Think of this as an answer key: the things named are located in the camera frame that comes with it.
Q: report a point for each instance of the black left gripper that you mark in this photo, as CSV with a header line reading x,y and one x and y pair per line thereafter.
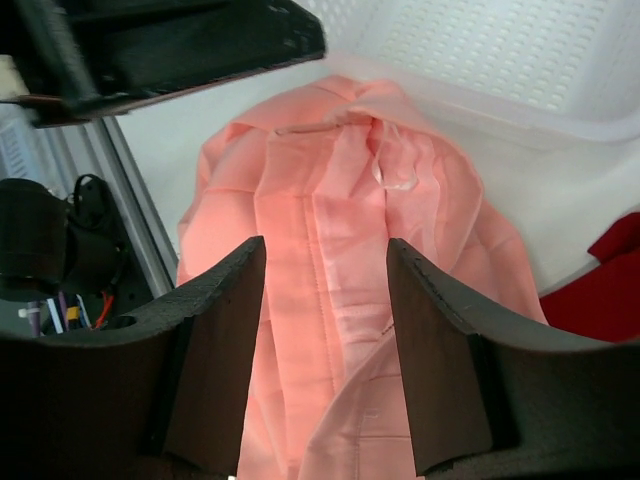
x,y
69,62

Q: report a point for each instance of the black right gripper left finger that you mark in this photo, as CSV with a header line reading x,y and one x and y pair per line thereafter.
x,y
161,395

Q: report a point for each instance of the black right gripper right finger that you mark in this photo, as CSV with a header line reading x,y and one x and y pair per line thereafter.
x,y
491,394

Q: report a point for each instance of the pink pleated skirt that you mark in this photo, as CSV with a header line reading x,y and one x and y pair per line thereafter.
x,y
327,174

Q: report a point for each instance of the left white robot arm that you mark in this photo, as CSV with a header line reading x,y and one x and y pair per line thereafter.
x,y
45,246

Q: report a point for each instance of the red skirt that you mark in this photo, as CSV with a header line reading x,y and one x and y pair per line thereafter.
x,y
603,304

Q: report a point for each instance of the white perforated plastic basket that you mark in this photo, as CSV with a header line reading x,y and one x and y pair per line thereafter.
x,y
535,72

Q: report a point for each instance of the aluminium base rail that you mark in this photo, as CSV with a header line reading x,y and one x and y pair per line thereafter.
x,y
58,156

